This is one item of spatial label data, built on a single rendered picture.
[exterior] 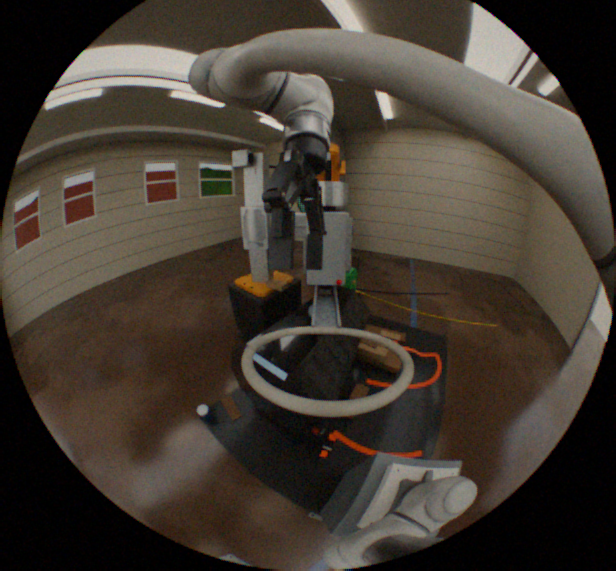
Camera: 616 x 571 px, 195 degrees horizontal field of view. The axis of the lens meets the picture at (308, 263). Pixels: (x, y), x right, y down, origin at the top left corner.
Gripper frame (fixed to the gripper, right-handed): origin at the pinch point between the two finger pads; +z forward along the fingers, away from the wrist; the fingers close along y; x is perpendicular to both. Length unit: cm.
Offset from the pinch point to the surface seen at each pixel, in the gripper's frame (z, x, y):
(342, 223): -23, 3, 64
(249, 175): -82, 89, 91
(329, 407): 24.9, -5.8, -0.2
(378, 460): 71, -24, 21
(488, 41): -260, -200, 36
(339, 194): -36, 3, 56
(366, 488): 76, -21, 9
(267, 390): 24.9, 6.4, 0.0
